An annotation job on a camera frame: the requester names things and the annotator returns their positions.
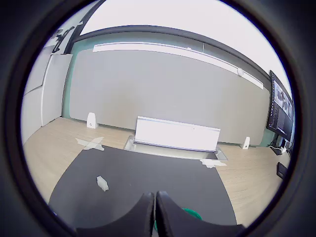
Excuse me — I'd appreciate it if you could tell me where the flat black device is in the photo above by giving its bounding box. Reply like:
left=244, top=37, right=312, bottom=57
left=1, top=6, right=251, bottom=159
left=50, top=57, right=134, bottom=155
left=276, top=161, right=288, bottom=178

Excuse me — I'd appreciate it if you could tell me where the silver cable duct lid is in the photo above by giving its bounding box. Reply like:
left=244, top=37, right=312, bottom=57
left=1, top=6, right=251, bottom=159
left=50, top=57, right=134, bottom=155
left=135, top=116, right=221, bottom=153

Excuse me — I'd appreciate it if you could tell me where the white tape strip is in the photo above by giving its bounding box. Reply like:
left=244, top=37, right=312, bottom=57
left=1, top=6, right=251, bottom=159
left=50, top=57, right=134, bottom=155
left=199, top=158, right=228, bottom=169

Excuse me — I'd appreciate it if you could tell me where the dark grey mat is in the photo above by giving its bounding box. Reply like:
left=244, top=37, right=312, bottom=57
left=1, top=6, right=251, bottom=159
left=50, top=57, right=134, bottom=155
left=48, top=145, right=239, bottom=230

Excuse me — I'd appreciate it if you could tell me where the silver cable duct frame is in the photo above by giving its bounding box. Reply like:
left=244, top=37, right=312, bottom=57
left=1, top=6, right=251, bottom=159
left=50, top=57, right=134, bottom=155
left=124, top=135, right=228, bottom=161

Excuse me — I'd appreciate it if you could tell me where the black monitor screen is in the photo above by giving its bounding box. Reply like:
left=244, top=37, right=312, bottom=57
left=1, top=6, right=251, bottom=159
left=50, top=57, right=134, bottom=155
left=266, top=70, right=295, bottom=142

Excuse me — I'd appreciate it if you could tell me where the round green lid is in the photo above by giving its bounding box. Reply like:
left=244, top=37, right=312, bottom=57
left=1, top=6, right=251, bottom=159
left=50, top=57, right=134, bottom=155
left=154, top=206, right=203, bottom=230

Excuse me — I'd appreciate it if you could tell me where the grey partition panel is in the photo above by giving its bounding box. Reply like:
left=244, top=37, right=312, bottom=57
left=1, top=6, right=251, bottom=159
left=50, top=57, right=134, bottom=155
left=70, top=48, right=271, bottom=146

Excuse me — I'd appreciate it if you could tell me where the white tape cross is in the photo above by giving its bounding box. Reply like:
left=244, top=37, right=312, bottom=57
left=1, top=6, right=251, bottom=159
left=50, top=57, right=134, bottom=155
left=75, top=136, right=106, bottom=152

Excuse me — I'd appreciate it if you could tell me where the white cabinet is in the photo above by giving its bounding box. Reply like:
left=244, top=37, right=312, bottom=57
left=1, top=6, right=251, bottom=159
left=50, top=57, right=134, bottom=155
left=21, top=44, right=74, bottom=146

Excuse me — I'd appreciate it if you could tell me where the small white plastic terminal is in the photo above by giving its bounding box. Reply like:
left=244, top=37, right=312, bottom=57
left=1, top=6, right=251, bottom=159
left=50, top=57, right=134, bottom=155
left=96, top=175, right=110, bottom=192

